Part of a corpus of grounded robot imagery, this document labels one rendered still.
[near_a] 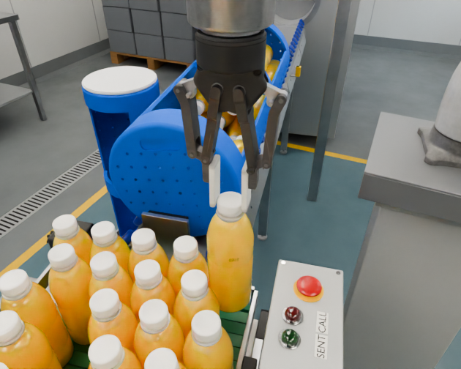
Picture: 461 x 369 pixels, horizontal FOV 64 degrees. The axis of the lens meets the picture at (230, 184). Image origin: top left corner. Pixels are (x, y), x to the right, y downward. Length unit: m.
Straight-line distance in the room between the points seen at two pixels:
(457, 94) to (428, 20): 4.89
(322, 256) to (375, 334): 0.87
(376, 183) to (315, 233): 1.41
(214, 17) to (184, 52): 4.12
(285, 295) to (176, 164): 0.33
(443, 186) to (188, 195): 0.54
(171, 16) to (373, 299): 3.79
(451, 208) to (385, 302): 0.42
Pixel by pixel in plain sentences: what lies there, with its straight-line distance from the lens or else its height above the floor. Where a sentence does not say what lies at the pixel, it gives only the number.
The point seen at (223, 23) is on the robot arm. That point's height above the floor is 1.46.
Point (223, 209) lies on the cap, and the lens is 0.51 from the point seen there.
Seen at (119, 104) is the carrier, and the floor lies 0.99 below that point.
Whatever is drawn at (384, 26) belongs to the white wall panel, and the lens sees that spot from 5.86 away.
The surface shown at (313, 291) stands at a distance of 0.56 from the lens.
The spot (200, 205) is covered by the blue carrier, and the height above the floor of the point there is 1.05.
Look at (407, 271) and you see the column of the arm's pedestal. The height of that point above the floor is 0.77.
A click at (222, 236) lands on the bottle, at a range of 0.53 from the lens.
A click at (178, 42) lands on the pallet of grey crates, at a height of 0.36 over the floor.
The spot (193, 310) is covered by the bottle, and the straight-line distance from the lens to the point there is 0.57.
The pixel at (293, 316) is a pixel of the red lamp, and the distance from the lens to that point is 0.53.
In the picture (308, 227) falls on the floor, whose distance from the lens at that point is 2.31.
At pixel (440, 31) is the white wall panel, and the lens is 5.87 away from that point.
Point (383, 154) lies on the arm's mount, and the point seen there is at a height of 1.07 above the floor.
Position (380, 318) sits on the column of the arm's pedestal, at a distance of 1.29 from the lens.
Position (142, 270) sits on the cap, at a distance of 0.58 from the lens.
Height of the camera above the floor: 1.54
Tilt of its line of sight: 36 degrees down
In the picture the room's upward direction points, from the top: straight up
